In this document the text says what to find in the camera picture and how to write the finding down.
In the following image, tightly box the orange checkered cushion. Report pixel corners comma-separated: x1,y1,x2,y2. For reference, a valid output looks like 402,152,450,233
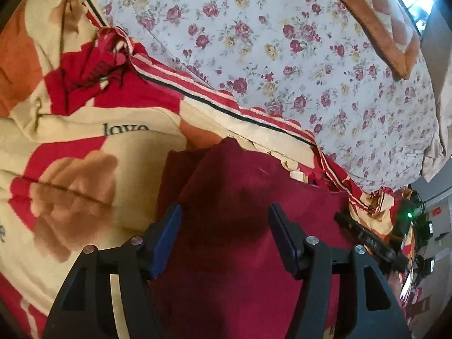
304,0,422,80

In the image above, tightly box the red orange patterned blanket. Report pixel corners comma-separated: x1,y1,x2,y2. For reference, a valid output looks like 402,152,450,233
0,0,417,339

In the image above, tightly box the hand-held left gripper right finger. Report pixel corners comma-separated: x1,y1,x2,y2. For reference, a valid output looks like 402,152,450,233
268,203,414,339

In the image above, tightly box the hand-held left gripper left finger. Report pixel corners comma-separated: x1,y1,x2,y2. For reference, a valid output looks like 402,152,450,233
42,203,183,339

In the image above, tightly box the white floral quilt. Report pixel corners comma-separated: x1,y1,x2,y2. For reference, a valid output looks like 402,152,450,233
76,0,440,193

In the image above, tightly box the beige cloth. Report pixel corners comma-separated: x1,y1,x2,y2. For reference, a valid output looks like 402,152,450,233
420,32,452,183

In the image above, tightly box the dark red sweater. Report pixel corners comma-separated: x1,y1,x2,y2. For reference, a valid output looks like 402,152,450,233
152,138,403,339

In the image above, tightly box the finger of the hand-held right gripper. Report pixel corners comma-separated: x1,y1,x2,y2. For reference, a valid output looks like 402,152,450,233
334,212,410,273

